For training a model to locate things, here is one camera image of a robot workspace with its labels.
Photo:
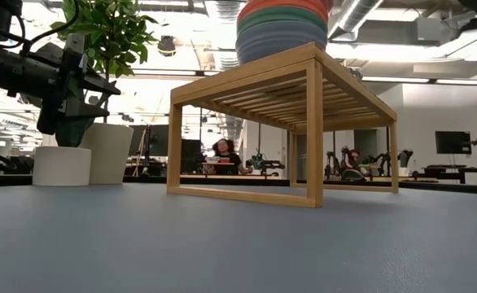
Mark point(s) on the dark background desk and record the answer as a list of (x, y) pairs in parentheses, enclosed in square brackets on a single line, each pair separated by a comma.
[(450, 170)]

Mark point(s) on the black background screen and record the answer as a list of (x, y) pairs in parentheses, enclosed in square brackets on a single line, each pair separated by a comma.
[(157, 140)]

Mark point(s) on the large white plant pot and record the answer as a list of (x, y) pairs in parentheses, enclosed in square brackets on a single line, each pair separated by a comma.
[(110, 158)]

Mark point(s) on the red plastic bowl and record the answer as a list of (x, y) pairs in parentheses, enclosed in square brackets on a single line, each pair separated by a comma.
[(287, 5)]

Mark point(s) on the ribbed ceiling duct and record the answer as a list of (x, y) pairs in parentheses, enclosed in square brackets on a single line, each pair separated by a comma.
[(226, 24)]

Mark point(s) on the small white plant pot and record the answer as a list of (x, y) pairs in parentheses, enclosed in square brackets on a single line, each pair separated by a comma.
[(61, 167)]

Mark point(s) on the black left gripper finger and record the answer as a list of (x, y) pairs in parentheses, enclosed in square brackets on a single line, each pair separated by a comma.
[(101, 86), (86, 110)]

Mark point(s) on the large leafy green plant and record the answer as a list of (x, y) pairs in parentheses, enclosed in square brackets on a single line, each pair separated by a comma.
[(108, 28)]

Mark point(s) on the black ceiling dome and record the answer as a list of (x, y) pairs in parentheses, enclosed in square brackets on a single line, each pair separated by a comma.
[(166, 45)]

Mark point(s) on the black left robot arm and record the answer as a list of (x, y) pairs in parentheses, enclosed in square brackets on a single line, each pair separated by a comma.
[(10, 69)]

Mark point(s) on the black wall monitor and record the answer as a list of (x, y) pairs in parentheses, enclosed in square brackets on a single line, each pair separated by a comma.
[(453, 142)]

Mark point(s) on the person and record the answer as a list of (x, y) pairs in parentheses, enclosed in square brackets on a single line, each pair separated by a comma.
[(226, 158), (353, 156)]

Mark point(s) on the blue table mat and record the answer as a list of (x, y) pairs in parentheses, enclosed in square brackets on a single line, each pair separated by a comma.
[(344, 252)]

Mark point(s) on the wooden slatted shelf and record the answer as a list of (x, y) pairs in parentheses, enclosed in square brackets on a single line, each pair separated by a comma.
[(314, 142)]

